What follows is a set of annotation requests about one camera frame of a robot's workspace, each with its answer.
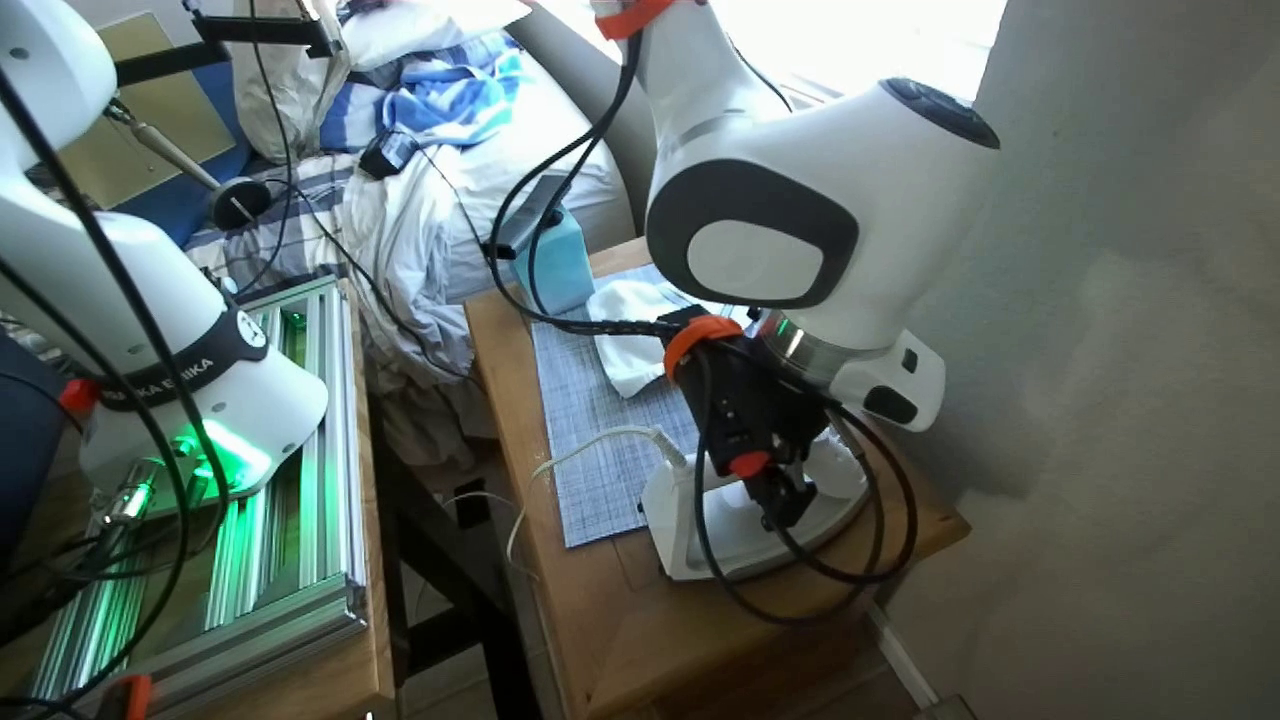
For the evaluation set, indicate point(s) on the dark navy bag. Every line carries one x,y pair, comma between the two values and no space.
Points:
21,455

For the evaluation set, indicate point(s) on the red clamp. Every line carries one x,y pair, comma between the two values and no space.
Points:
76,399

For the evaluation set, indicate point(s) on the blue-grey checked placemat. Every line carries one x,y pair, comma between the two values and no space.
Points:
603,495

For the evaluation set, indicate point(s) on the olive cushion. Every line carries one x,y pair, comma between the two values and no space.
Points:
135,132

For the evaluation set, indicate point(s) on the white pillow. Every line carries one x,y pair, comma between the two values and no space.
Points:
284,82

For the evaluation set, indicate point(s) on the dark wooden stool frame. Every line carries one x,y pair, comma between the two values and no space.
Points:
442,560

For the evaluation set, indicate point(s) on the white clothes iron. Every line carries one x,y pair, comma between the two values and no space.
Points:
705,533

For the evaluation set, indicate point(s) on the black tripod bar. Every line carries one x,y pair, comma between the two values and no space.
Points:
146,61

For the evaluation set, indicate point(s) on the white tea towel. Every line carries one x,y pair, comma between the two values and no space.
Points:
624,361

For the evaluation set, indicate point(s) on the wooden side table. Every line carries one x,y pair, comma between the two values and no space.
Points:
643,625

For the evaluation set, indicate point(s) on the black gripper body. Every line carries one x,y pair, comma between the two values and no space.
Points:
745,401

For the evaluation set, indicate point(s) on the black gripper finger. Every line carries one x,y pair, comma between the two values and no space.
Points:
779,507
805,483

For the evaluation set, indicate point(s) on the black flat device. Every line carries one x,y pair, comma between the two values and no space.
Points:
532,204

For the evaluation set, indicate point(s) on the silver rod with black end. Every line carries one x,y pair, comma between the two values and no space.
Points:
163,147

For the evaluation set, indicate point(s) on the orange clamp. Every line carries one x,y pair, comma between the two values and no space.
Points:
135,694

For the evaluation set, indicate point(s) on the blue white striped cloth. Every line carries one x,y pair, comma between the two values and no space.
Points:
442,101

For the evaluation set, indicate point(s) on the teal box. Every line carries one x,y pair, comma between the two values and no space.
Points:
563,265

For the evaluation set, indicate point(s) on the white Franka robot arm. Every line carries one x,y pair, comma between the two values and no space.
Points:
803,185

